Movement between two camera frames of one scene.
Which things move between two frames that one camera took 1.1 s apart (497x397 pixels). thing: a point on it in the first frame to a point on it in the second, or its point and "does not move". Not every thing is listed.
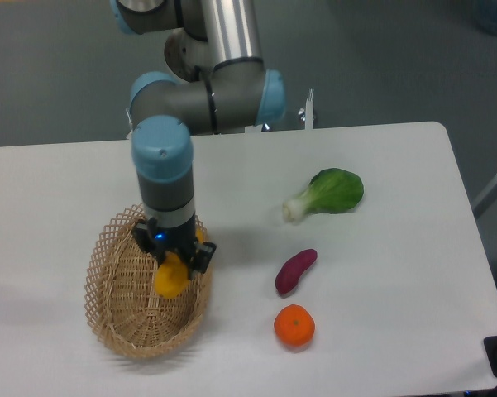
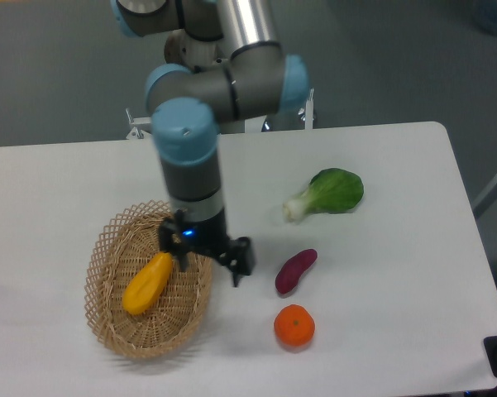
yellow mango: (172, 276) to (149, 285)
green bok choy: (332, 190) does not move
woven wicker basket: (122, 306) does not move
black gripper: (180, 238) to (209, 236)
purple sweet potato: (289, 272) does not move
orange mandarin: (294, 326) does not move
